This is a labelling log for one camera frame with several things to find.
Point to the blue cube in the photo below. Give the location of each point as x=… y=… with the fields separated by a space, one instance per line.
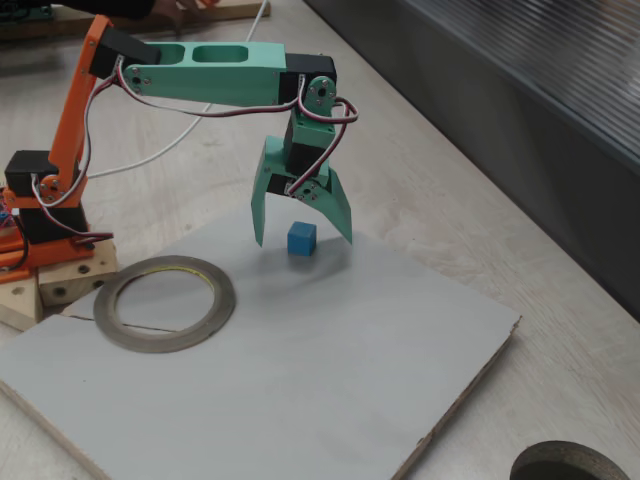
x=301 y=240

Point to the wooden plank under leader arm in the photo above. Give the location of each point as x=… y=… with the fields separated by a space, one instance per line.
x=235 y=11

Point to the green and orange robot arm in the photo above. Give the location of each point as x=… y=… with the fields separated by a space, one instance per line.
x=225 y=80

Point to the dark sleeved forearm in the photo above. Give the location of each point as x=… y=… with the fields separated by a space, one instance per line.
x=110 y=6

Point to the person's hand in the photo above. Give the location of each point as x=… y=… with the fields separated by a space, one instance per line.
x=185 y=12

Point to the grey plywood board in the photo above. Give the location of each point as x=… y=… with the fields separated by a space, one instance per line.
x=300 y=375

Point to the grey frosted desk partition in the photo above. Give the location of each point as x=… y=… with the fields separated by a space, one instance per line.
x=500 y=125

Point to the wooden base block with holes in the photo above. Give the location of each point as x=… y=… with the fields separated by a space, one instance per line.
x=75 y=285

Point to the red controller board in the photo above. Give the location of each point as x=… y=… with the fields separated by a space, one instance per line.
x=5 y=210

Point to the orange controller board holder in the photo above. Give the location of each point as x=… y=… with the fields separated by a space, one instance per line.
x=12 y=276

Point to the long wooden base plank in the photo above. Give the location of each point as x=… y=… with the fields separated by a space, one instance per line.
x=17 y=305

